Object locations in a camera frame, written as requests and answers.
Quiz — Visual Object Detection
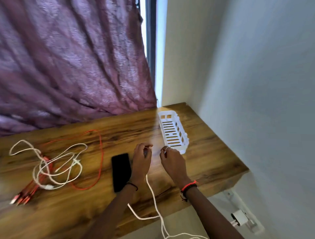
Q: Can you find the tangled white charging cable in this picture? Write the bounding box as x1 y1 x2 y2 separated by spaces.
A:
9 140 88 191

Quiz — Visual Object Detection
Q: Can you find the white slotted plastic basket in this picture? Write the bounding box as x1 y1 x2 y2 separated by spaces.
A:
158 110 190 155

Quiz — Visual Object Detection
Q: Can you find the white wall charger adapter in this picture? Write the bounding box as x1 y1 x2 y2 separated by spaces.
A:
231 209 248 226

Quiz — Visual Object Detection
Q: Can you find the long white charging cable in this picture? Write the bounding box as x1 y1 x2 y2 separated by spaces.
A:
127 145 210 239

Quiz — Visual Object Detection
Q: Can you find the dark window frame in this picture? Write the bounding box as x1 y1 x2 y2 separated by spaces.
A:
145 0 158 105

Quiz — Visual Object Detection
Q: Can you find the person's left hand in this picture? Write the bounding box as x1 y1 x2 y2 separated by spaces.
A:
129 143 153 185

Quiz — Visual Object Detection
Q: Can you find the red multi-head charging cable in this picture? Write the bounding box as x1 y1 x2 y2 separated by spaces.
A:
9 129 104 206

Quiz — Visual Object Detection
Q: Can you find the black smartphone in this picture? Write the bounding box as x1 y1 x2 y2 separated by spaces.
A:
111 153 132 193

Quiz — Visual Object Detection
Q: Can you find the person's left forearm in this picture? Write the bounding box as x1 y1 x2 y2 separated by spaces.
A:
85 183 138 239

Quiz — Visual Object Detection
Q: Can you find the red and black bracelet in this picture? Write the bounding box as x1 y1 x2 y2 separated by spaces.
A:
180 180 199 202

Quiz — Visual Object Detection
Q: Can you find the purple patterned curtain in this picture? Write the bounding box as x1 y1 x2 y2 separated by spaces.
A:
0 0 158 136

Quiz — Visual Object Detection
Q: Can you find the person's right hand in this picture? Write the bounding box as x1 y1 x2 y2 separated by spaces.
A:
159 146 195 190

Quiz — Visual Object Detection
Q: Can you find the person's right forearm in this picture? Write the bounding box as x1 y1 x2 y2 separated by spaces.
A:
183 187 244 239

